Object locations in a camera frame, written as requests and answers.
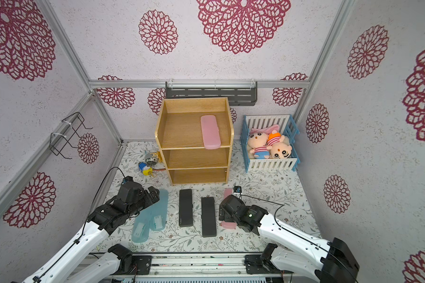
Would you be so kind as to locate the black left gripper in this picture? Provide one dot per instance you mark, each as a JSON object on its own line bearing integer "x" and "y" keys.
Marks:
{"x": 149, "y": 200}

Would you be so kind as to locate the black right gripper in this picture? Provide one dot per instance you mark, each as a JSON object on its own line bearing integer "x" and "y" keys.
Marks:
{"x": 225, "y": 210}

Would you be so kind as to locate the pink pencil case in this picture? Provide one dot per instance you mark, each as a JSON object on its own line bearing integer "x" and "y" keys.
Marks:
{"x": 227, "y": 222}
{"x": 210, "y": 132}

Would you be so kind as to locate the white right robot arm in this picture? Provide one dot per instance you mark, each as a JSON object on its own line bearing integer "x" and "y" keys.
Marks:
{"x": 318, "y": 259}

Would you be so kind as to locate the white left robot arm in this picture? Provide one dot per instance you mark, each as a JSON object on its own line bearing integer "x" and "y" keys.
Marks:
{"x": 117, "y": 259}

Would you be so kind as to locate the wooden three-tier shelf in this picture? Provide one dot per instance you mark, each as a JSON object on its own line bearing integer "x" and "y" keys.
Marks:
{"x": 180, "y": 140}

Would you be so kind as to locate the pink plush pig toy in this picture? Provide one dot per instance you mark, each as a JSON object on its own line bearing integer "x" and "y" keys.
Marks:
{"x": 257, "y": 142}

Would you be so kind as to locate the blue white toy crate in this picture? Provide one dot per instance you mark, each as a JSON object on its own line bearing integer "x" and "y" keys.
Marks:
{"x": 288, "y": 128}

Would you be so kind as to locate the orange striped plush toy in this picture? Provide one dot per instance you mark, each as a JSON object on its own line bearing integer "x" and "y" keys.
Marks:
{"x": 277, "y": 147}

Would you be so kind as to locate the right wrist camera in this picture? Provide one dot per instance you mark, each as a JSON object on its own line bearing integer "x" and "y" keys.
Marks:
{"x": 237, "y": 190}

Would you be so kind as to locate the blue yellow keychain toy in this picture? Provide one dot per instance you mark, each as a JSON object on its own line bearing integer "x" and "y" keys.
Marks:
{"x": 147, "y": 170}

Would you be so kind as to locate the grey plush keychain toy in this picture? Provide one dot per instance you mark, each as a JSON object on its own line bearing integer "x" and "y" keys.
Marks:
{"x": 153, "y": 158}

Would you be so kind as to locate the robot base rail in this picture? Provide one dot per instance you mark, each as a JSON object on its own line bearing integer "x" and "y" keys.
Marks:
{"x": 197, "y": 267}

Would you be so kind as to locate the grey wall-mounted rack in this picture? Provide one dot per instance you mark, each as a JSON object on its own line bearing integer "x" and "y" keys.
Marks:
{"x": 237, "y": 96}

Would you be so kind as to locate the aluminium frame rails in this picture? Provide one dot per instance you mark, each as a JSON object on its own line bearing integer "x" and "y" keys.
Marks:
{"x": 102, "y": 59}

